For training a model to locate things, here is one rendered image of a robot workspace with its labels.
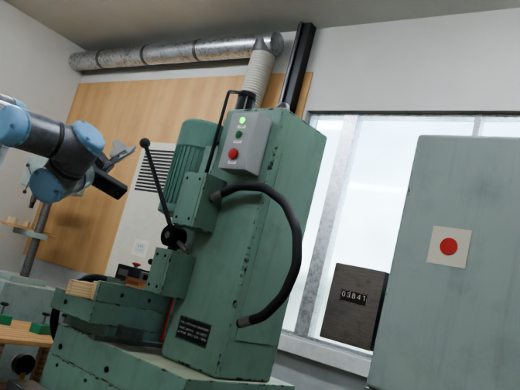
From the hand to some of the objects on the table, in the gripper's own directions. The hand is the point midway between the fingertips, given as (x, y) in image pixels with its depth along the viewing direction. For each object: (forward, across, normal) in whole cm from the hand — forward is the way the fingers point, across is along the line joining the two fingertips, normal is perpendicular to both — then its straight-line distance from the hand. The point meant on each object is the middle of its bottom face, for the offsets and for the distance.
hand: (121, 162), depth 168 cm
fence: (-5, +18, +46) cm, 49 cm away
